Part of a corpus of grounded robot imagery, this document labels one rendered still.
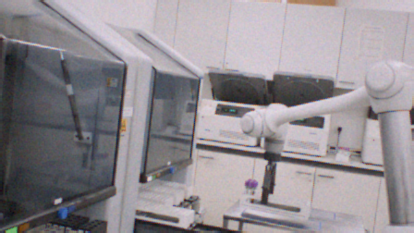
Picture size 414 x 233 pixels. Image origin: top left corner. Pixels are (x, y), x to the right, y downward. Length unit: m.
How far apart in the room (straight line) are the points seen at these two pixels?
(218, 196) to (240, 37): 1.46
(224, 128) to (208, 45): 0.84
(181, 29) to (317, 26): 1.26
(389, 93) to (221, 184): 2.76
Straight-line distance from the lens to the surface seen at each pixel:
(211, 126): 4.21
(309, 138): 4.08
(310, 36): 4.40
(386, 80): 1.64
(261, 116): 1.93
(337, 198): 4.13
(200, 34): 4.57
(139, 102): 1.74
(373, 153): 4.09
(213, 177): 4.24
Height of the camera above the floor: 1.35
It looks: 3 degrees down
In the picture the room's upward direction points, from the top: 7 degrees clockwise
